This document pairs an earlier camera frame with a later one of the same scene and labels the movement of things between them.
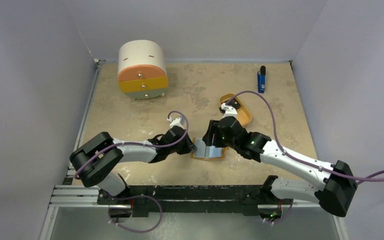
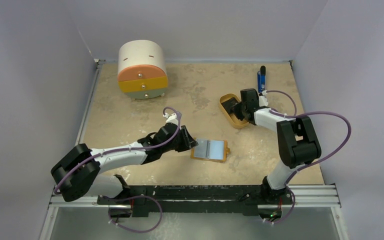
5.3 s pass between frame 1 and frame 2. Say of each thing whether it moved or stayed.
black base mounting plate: stayed
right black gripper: moved
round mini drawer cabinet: stayed
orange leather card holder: stayed
